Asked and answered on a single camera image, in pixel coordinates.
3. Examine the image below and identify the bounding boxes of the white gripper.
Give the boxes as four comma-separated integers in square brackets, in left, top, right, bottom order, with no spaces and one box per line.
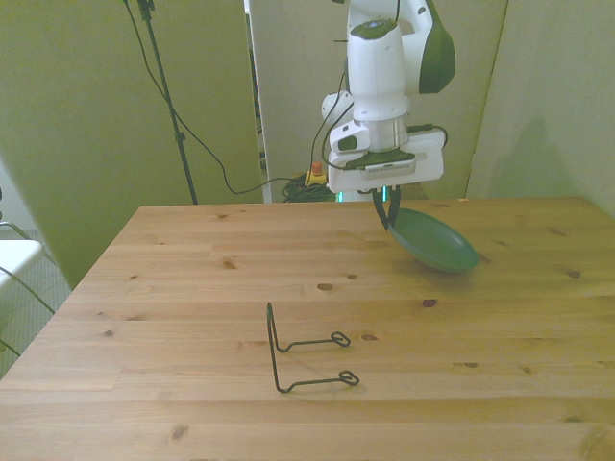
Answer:
[328,130,445,233]

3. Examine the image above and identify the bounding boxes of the green round plate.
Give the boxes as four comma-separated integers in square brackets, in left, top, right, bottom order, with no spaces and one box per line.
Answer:
[386,206,480,276]

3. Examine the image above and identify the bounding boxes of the yellow emergency stop button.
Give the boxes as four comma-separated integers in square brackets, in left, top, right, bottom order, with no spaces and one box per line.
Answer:
[304,161,331,189]

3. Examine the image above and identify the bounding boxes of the beige partition panel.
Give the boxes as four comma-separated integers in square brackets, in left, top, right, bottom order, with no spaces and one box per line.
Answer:
[245,0,357,204]
[0,0,265,290]

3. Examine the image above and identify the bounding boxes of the beige sliding door panel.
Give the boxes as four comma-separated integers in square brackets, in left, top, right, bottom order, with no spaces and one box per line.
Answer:
[466,0,615,212]

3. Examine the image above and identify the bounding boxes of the black thin tripod pole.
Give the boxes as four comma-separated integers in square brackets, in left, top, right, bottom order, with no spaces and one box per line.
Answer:
[135,0,200,206]

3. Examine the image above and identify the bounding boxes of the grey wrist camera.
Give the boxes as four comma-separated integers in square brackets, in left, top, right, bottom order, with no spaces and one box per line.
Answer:
[342,147,419,182]

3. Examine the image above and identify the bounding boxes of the dark coiled cable bundle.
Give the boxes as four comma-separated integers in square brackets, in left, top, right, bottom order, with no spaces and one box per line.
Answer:
[280,174,338,204]

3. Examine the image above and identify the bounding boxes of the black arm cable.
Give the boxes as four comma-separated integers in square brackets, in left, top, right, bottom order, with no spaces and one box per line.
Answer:
[309,0,450,169]

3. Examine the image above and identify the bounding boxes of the black wire plate stand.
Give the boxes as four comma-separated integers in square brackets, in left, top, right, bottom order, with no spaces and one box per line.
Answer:
[265,302,361,396]

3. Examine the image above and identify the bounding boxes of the black tripod camera cable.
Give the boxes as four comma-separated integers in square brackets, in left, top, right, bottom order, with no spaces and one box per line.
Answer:
[121,0,309,196]

